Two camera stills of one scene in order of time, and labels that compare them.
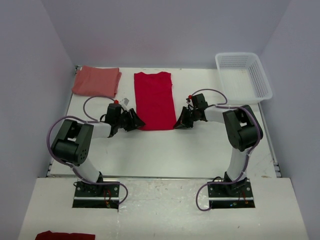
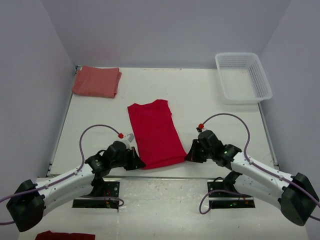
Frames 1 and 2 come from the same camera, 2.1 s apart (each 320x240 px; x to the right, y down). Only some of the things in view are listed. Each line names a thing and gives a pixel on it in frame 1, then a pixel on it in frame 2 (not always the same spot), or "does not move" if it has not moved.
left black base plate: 87,195 does not move
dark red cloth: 50,235 does not move
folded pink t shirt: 97,81 does not move
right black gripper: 183,122 → 192,156
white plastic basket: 243,79 does not move
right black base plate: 237,195 does not move
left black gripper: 134,122 → 135,162
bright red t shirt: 155,101 → 157,139
